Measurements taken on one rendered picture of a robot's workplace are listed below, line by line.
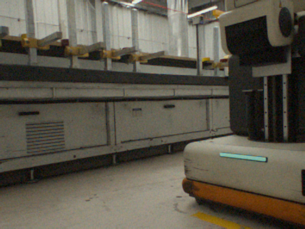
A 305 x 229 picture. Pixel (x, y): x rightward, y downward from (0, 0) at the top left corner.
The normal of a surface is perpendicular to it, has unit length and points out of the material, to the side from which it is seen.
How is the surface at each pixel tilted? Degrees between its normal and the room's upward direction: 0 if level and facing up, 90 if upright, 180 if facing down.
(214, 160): 90
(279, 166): 85
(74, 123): 90
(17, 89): 90
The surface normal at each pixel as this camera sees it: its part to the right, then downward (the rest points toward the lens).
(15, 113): 0.66, 0.01
